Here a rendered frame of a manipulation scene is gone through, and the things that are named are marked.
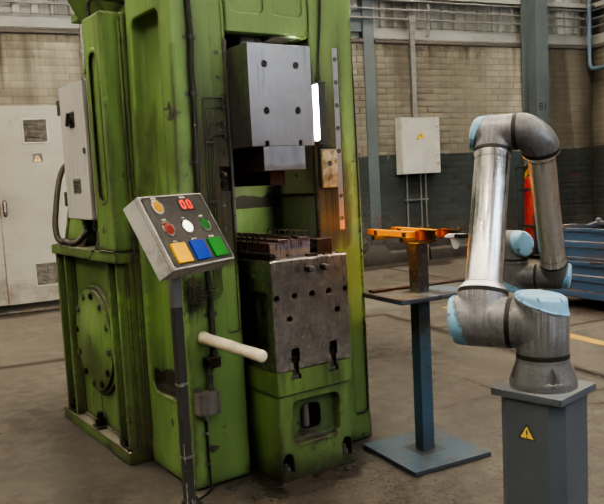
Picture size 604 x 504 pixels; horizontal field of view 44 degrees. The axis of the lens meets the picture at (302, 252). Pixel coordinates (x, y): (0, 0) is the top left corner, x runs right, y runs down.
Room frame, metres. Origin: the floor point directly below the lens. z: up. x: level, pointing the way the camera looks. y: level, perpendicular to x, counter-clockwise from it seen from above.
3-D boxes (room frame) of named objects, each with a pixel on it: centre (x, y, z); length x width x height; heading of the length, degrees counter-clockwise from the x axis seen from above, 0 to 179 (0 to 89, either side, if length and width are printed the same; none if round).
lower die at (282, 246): (3.18, 0.17, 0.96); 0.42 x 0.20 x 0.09; 35
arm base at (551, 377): (2.12, -0.68, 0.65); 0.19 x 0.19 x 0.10
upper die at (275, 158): (3.18, 0.17, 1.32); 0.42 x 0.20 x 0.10; 35
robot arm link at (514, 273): (2.65, -0.77, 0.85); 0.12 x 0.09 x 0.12; 63
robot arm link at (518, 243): (2.66, -0.76, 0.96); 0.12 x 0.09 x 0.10; 26
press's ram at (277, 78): (3.21, 0.13, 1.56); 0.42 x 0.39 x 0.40; 35
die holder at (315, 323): (3.22, 0.13, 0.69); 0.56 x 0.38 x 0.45; 35
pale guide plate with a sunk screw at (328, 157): (3.30, -0.14, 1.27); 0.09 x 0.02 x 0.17; 125
